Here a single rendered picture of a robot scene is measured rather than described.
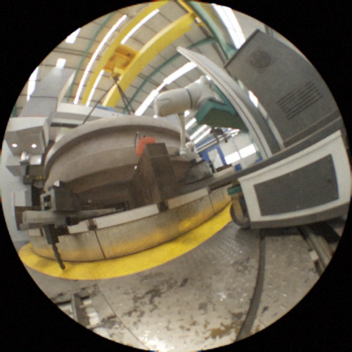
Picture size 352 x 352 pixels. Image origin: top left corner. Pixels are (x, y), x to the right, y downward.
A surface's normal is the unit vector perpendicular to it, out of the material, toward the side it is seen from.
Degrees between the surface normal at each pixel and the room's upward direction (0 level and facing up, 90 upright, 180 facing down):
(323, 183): 90
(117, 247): 90
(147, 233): 90
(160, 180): 90
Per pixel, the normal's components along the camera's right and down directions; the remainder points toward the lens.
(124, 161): 0.41, -0.30
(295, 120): -0.88, 0.20
